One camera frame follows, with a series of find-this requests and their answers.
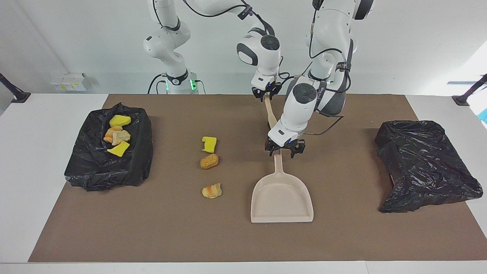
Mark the black right base cable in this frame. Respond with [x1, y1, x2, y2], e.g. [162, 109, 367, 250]
[148, 73, 168, 94]

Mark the orange striped bread piece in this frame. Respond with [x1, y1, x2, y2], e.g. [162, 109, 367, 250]
[103, 126, 124, 143]

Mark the boxy bin with black bag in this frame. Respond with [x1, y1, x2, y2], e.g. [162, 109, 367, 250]
[64, 103, 154, 191]

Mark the white wall socket box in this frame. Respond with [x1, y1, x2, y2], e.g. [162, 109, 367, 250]
[51, 73, 87, 92]

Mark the black camera stand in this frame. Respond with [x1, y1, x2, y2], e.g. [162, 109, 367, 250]
[452, 74, 487, 107]
[0, 73, 31, 104]

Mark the pale flaky pastry piece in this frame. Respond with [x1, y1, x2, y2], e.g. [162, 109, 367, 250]
[112, 130, 131, 146]

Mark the crumpled bin with black bag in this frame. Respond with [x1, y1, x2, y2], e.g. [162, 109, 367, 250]
[375, 120, 484, 213]

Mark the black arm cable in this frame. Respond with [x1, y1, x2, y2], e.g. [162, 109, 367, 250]
[304, 11, 354, 136]
[152, 0, 301, 82]

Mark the notched yellow sponge piece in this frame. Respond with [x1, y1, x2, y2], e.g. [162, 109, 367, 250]
[201, 136, 217, 154]

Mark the beige plastic dustpan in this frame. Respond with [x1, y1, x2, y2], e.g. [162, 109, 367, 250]
[250, 149, 314, 223]

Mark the brown table mat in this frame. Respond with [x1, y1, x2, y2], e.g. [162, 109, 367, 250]
[28, 94, 487, 263]

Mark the beige brush with black bristles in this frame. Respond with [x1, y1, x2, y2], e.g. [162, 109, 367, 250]
[264, 95, 278, 130]

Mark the small yellow sponge wedge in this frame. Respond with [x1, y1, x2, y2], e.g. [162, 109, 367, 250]
[110, 115, 132, 128]

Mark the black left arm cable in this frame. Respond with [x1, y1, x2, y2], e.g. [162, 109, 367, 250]
[304, 11, 354, 136]

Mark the brown bread roll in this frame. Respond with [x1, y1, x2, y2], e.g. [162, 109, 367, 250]
[200, 153, 220, 170]

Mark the large yellow sponge block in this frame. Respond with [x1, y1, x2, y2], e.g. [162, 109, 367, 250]
[107, 141, 131, 158]

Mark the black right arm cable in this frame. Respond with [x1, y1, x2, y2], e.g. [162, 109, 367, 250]
[152, 0, 301, 82]

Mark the orange striped croissant piece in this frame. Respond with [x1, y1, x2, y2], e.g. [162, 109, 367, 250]
[202, 183, 222, 199]

